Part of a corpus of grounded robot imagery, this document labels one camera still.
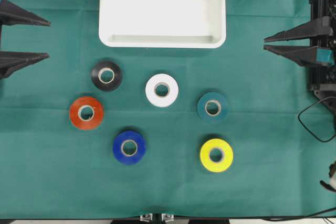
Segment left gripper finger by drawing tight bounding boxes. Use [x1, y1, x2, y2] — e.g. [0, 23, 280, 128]
[1, 0, 50, 26]
[1, 51, 49, 79]

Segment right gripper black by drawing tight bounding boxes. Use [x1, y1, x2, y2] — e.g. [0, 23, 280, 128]
[263, 0, 336, 96]

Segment black tape roll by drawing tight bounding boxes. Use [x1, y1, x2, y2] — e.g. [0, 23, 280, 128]
[91, 61, 123, 91]

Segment teal green tape roll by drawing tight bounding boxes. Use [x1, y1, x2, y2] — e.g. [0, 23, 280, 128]
[197, 92, 228, 123]

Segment blue tape roll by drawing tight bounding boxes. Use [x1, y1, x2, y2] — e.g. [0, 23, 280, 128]
[112, 131, 146, 165]

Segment white tape roll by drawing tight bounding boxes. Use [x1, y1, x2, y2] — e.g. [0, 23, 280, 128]
[145, 73, 179, 108]

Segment red tape roll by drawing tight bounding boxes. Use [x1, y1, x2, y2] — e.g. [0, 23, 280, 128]
[69, 96, 104, 130]

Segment white plastic case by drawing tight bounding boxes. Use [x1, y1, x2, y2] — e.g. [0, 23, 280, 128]
[99, 0, 226, 49]

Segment yellow tape roll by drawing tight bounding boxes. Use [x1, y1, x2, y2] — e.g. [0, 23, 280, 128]
[199, 138, 234, 173]

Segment green table cloth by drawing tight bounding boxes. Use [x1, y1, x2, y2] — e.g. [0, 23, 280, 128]
[1, 0, 335, 219]

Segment white object at edge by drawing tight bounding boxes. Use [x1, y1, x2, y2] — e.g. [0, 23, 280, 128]
[320, 163, 336, 193]

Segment metal table clamp brackets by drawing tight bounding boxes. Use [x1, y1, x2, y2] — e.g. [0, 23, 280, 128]
[140, 213, 174, 223]

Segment right black camera cable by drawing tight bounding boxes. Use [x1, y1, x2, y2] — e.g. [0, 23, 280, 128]
[298, 96, 336, 143]

